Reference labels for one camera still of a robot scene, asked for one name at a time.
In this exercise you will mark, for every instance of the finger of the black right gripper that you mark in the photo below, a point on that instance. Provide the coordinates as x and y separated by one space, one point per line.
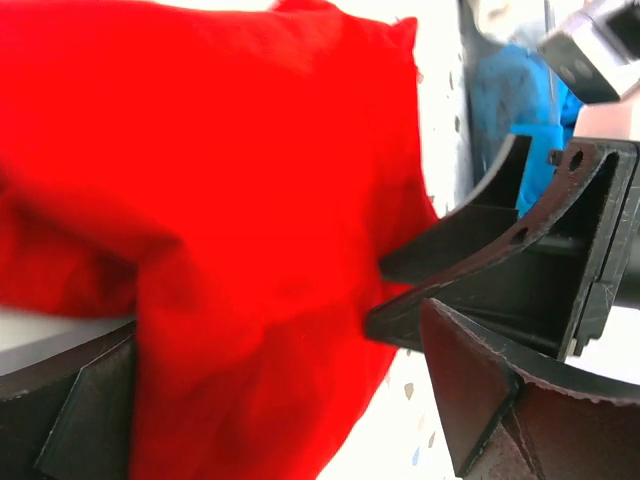
550 280
486 214

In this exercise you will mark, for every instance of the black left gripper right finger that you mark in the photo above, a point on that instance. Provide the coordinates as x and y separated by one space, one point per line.
509 412

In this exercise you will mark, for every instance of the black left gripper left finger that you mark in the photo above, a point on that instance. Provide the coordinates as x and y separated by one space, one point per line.
69 416

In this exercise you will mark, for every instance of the red t-shirt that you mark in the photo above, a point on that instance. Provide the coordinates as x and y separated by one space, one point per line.
232 179

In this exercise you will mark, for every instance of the blue t-shirt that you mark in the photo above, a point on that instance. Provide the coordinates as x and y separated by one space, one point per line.
520 130

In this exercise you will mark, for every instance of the clear plastic bin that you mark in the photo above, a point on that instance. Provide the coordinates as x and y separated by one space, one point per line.
488 26

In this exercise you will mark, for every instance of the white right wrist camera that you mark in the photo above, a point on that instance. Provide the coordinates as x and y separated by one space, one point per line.
595 52

